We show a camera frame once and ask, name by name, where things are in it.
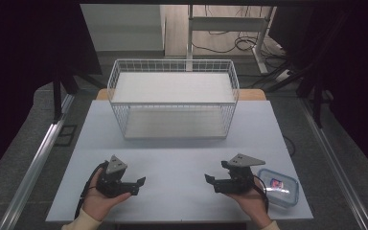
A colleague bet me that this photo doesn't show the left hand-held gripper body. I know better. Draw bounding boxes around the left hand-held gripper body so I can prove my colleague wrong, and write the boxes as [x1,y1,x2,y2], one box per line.
[95,154,138,198]

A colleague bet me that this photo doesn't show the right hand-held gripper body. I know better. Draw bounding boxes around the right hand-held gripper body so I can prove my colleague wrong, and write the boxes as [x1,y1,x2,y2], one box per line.
[220,152,266,195]

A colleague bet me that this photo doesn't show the person's left hand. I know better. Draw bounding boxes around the person's left hand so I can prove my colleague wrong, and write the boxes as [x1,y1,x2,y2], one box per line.
[81,168,132,222]

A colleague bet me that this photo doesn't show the person's right hand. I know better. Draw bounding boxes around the person's right hand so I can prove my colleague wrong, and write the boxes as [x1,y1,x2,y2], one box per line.
[225,177,272,229]

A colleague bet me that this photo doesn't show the clear food container blue rim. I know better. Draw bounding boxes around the clear food container blue rim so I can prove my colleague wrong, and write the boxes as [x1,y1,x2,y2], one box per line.
[256,168,301,209]

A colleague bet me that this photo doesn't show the black stand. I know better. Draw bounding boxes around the black stand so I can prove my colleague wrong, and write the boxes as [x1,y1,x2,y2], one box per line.
[51,61,107,125]
[248,57,334,129]

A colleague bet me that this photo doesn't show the white power strip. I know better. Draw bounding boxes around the white power strip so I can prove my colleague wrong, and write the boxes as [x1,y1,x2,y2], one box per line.
[275,68,291,82]

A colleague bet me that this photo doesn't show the white cabinet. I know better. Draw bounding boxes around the white cabinet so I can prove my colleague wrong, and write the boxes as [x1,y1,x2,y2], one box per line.
[80,3,167,53]

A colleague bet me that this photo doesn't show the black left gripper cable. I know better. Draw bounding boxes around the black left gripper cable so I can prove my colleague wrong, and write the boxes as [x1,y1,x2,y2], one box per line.
[74,160,109,220]

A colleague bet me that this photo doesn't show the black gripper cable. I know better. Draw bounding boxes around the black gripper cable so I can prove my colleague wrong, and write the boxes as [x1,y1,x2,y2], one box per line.
[74,160,109,220]
[252,173,270,215]

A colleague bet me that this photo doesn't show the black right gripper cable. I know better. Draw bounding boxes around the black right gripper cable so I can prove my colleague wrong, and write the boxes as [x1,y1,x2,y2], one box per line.
[252,173,270,215]

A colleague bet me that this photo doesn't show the aluminium rail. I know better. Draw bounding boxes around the aluminium rail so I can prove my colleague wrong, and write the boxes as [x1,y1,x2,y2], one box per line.
[299,98,368,230]
[0,93,75,230]

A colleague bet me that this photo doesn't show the white wire rack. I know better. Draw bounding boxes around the white wire rack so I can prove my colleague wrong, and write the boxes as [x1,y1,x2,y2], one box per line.
[106,58,241,141]

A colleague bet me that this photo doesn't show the black floor cables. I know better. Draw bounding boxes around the black floor cables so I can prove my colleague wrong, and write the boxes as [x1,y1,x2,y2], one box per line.
[191,5,288,61]

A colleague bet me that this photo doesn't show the white metal desk frame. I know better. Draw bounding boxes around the white metal desk frame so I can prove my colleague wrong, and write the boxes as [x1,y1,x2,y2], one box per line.
[186,4,278,75]

